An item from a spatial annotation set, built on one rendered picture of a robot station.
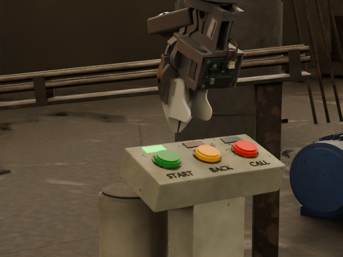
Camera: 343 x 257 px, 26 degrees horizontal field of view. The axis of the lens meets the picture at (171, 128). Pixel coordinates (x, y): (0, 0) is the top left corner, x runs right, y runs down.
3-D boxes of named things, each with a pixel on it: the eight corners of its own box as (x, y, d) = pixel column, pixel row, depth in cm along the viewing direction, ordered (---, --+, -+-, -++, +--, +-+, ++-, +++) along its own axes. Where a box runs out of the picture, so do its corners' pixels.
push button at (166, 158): (148, 160, 112) (150, 150, 112) (170, 157, 115) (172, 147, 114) (161, 174, 110) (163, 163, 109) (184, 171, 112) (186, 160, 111)
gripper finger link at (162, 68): (157, 105, 104) (168, 47, 100) (151, 100, 105) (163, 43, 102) (185, 102, 107) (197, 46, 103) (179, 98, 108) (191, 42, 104)
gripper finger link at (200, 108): (193, 147, 106) (206, 88, 102) (172, 127, 110) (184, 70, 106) (211, 144, 107) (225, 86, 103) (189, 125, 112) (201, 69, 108)
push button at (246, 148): (226, 150, 121) (229, 140, 120) (246, 148, 123) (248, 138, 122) (241, 162, 118) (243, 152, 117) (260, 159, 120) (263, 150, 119)
